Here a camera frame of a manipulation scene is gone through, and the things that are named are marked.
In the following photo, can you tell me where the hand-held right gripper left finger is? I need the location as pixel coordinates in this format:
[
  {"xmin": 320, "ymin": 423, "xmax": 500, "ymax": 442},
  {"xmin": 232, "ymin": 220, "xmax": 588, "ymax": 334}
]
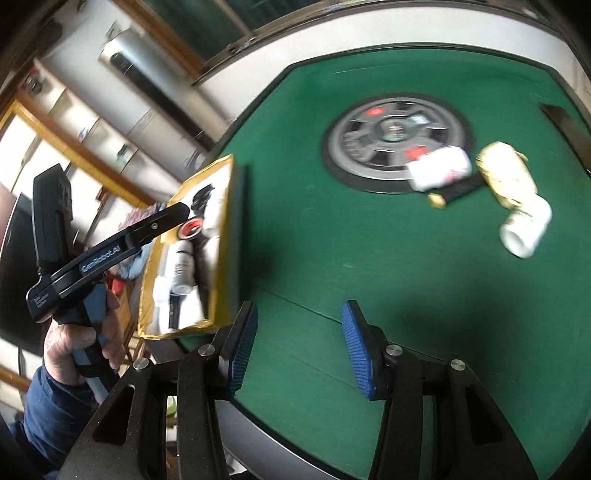
[{"xmin": 58, "ymin": 300, "xmax": 259, "ymax": 480}]

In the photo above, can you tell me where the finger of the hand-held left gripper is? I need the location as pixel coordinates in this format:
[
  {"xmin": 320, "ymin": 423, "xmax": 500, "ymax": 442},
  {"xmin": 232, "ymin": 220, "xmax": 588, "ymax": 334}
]
[{"xmin": 122, "ymin": 202, "xmax": 191, "ymax": 254}]

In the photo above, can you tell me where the white plastic bottle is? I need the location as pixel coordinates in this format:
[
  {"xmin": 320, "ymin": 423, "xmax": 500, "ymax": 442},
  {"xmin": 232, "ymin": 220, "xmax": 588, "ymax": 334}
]
[{"xmin": 409, "ymin": 145, "xmax": 472, "ymax": 191}]

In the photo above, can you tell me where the white plastic jar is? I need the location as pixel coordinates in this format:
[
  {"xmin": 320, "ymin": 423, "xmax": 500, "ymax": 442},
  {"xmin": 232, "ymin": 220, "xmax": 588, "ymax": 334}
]
[{"xmin": 500, "ymin": 196, "xmax": 553, "ymax": 258}]

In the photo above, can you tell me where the yellow packet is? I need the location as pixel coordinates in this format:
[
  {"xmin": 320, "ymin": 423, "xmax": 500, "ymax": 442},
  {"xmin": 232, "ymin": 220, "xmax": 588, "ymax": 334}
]
[{"xmin": 475, "ymin": 142, "xmax": 536, "ymax": 209}]

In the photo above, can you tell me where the person's left forearm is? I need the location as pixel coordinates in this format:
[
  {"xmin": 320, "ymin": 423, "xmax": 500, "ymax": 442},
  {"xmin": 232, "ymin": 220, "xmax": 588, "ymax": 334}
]
[{"xmin": 9, "ymin": 364, "xmax": 109, "ymax": 472}]

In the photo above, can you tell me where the round red and black lid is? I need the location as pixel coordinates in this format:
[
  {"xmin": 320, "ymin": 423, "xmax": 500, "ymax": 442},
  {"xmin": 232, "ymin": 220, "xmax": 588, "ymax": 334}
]
[{"xmin": 178, "ymin": 219, "xmax": 204, "ymax": 241}]

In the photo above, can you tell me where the black television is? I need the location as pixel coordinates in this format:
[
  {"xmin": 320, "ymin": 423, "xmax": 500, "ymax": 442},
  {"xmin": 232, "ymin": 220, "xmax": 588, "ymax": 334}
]
[{"xmin": 0, "ymin": 194, "xmax": 47, "ymax": 356}]

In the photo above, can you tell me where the round grey table control panel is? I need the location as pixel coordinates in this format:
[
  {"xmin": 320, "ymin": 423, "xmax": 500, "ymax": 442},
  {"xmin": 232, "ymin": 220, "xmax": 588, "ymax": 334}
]
[{"xmin": 322, "ymin": 92, "xmax": 474, "ymax": 193}]

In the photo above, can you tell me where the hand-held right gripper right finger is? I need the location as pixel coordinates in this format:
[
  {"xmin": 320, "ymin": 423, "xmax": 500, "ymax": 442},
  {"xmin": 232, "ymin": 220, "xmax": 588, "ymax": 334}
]
[{"xmin": 342, "ymin": 300, "xmax": 539, "ymax": 480}]

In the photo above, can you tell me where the black bar with yellow end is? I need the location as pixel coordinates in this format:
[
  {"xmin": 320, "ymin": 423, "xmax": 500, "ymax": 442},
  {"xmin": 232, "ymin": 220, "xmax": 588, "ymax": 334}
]
[{"xmin": 427, "ymin": 173, "xmax": 485, "ymax": 208}]

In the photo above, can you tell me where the wooden shelf unit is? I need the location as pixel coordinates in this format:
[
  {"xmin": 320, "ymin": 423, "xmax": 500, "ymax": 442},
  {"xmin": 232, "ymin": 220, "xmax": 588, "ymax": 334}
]
[{"xmin": 0, "ymin": 60, "xmax": 208, "ymax": 208}]

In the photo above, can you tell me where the white box with yellow tape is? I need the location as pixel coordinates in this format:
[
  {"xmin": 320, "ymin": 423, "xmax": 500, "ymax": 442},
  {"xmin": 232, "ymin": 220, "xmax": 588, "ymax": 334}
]
[{"xmin": 137, "ymin": 154, "xmax": 250, "ymax": 340}]

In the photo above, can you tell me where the white green label bottle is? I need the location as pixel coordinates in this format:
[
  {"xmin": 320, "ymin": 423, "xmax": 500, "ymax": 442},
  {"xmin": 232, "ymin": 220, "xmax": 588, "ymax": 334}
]
[{"xmin": 168, "ymin": 241, "xmax": 195, "ymax": 295}]

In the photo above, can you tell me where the person's left hand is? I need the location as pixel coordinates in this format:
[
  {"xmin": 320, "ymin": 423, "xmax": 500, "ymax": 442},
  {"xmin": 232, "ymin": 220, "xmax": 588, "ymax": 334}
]
[{"xmin": 41, "ymin": 295, "xmax": 125, "ymax": 387}]

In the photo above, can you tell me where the black fan-shaped plastic part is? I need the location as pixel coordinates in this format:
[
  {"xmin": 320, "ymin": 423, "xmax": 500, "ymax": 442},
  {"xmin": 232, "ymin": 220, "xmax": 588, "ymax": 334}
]
[{"xmin": 190, "ymin": 184, "xmax": 219, "ymax": 212}]

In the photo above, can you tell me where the beige tower air conditioner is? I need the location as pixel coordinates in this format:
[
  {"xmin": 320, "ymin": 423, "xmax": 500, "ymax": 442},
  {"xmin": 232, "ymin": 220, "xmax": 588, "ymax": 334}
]
[{"xmin": 99, "ymin": 25, "xmax": 218, "ymax": 153}]

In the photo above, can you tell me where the folded floral quilt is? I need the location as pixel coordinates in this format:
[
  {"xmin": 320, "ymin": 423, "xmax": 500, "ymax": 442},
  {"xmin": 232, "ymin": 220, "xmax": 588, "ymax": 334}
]
[{"xmin": 120, "ymin": 205, "xmax": 160, "ymax": 232}]

